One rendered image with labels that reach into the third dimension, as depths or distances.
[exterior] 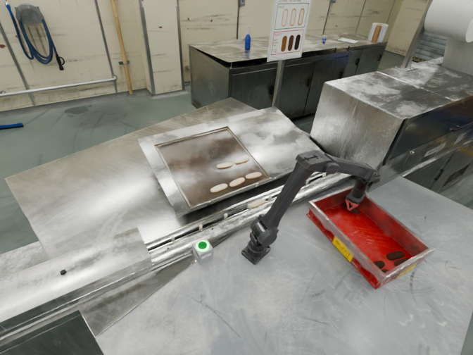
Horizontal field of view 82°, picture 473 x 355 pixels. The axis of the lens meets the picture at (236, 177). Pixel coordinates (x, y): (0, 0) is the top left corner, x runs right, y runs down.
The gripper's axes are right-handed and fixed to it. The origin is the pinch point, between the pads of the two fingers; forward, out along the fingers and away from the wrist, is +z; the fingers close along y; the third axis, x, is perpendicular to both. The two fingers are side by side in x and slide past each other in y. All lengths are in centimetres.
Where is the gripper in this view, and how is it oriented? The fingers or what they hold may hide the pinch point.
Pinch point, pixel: (350, 207)
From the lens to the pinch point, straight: 159.7
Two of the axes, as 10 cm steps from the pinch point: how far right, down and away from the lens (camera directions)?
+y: 6.8, -4.4, 5.9
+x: -7.3, -4.7, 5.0
